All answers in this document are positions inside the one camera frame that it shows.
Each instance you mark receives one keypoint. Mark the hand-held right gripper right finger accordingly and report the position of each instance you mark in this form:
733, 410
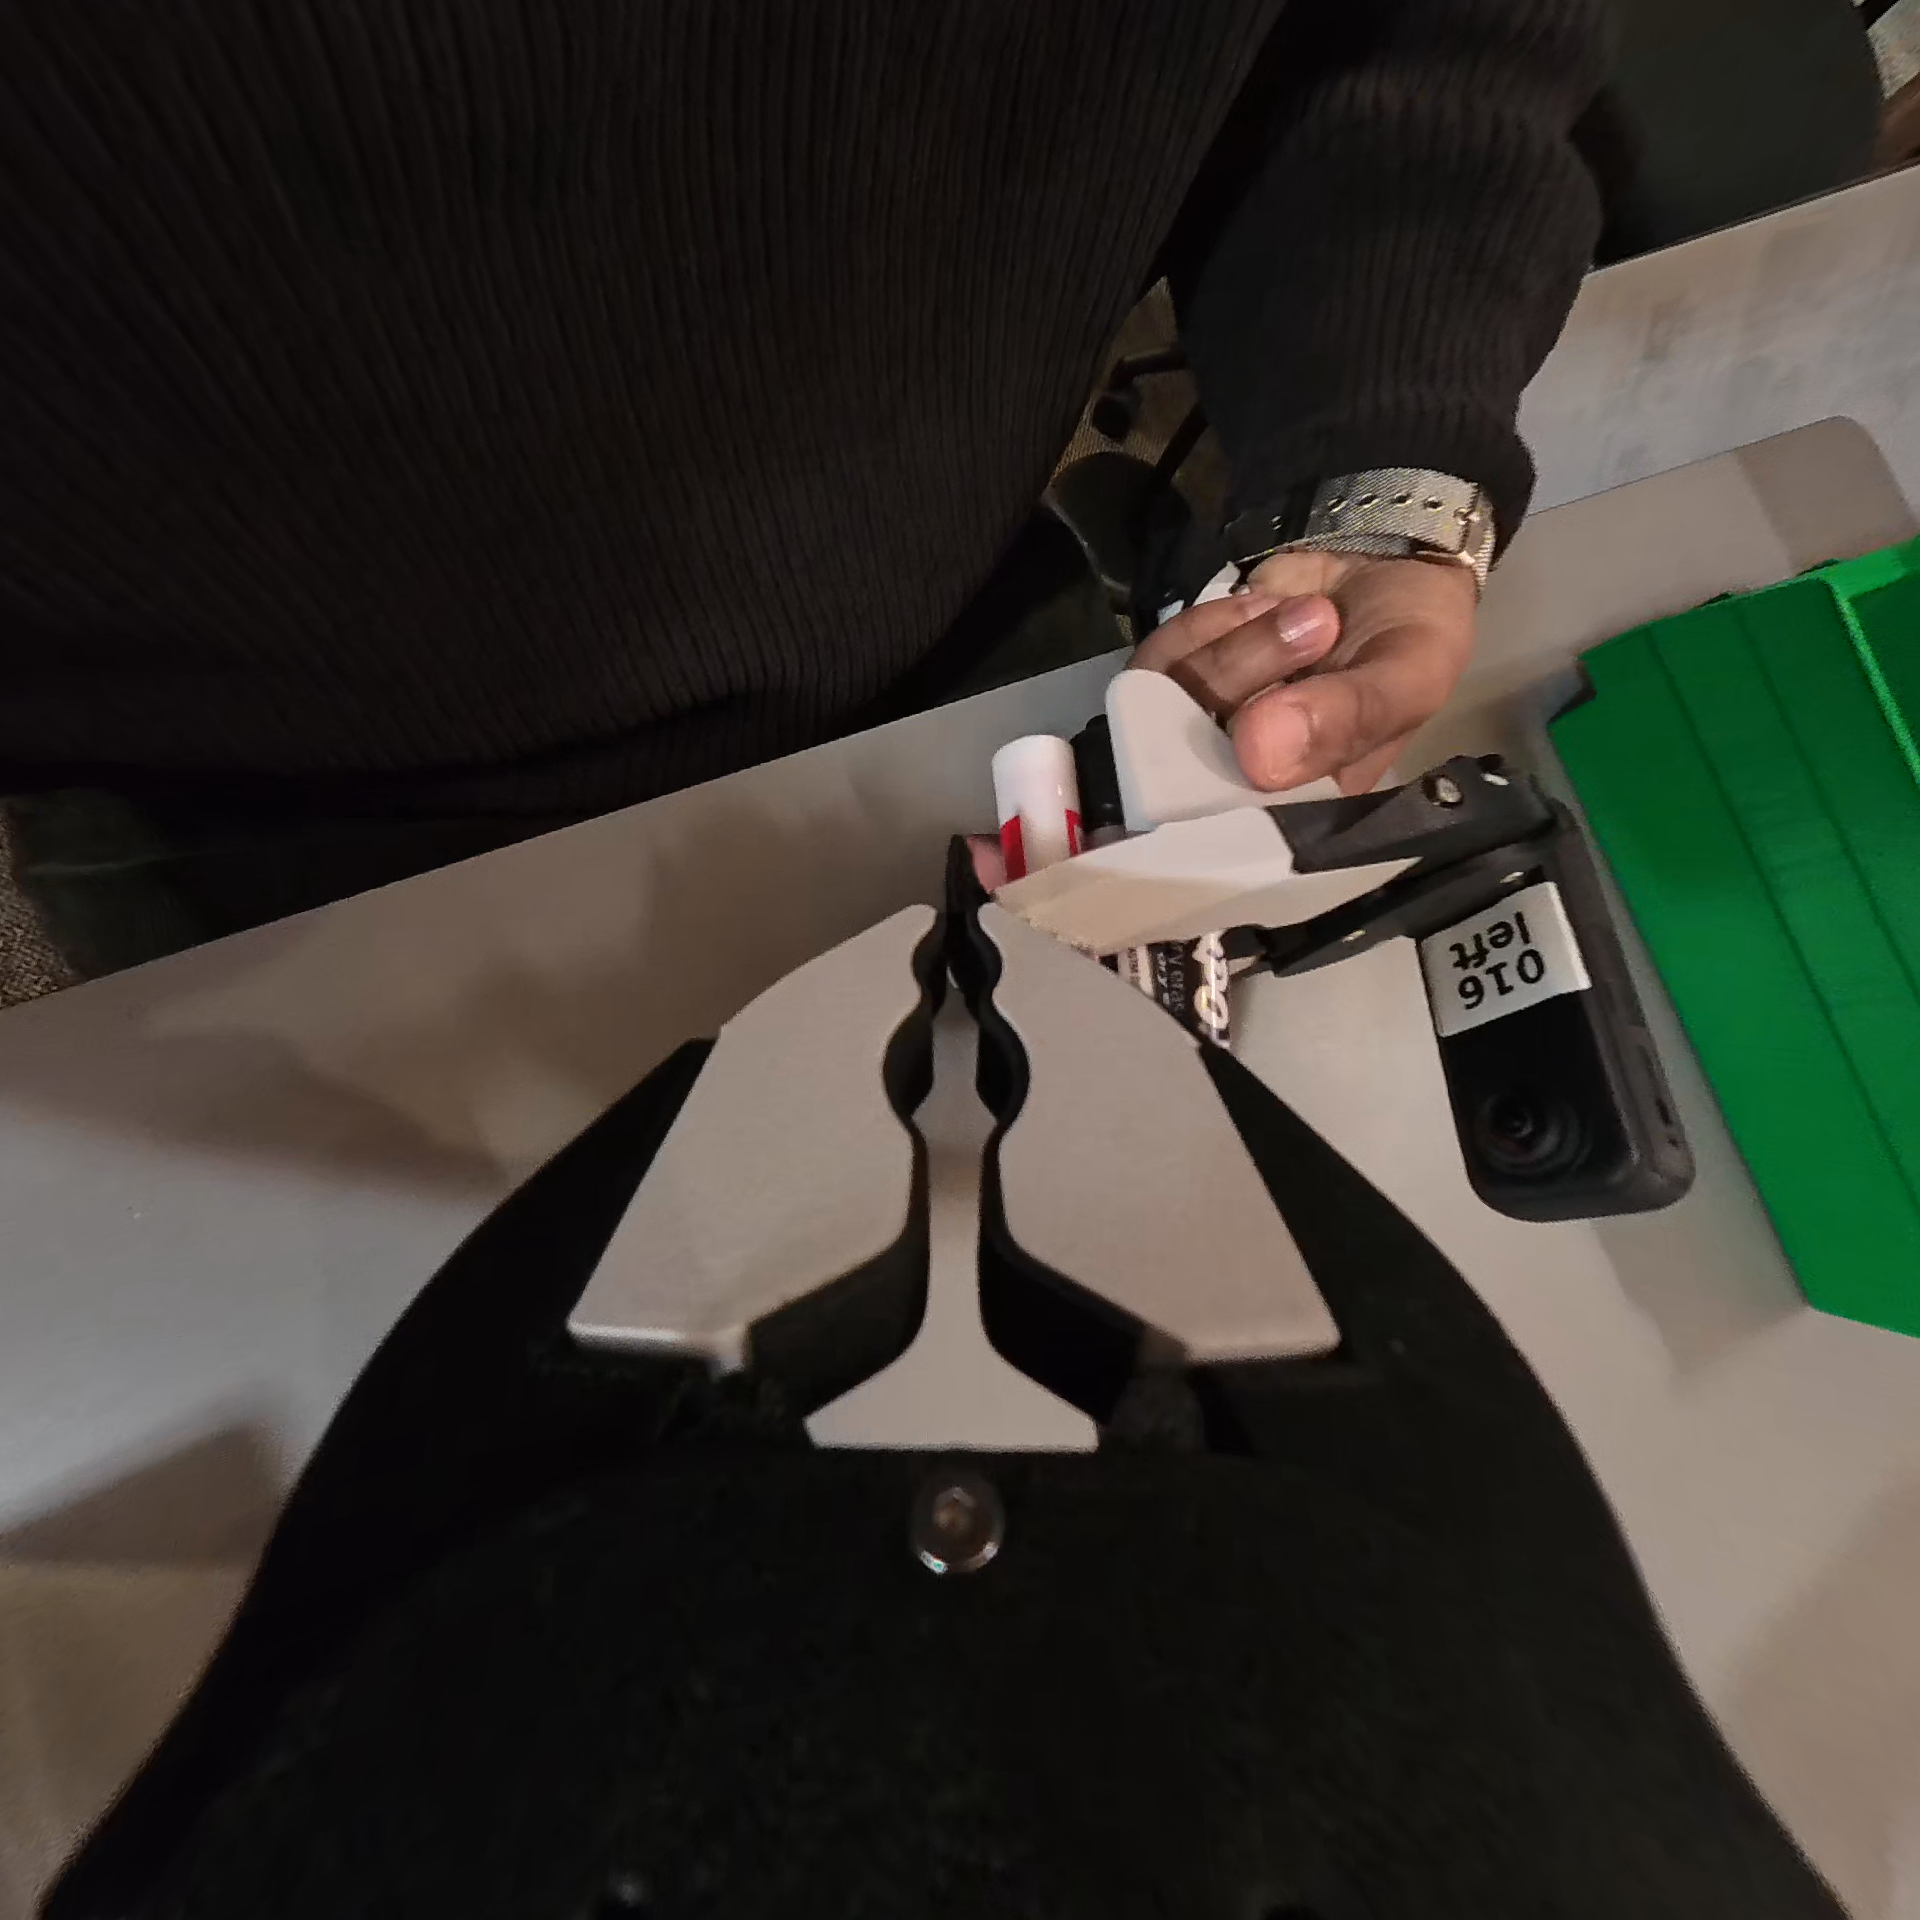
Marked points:
1157, 1171

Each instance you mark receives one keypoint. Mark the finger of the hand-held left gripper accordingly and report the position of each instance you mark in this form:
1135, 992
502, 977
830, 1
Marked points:
1141, 885

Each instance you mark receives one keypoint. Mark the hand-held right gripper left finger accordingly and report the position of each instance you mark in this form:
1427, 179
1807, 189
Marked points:
752, 1171

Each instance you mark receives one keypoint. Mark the red dry erase marker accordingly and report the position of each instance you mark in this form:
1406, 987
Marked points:
1035, 796

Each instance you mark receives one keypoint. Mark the person's left forearm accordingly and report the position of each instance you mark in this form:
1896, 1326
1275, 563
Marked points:
1379, 226

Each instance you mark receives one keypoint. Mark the person's left hand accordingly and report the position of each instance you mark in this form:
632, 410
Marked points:
1350, 660

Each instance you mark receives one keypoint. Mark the green plastic bin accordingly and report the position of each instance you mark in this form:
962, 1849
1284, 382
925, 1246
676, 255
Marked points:
1771, 901

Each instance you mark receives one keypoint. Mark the silver wristwatch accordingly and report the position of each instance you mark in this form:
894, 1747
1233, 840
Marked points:
1379, 503

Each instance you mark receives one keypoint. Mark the black chair base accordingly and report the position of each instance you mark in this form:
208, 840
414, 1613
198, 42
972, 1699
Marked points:
1141, 450

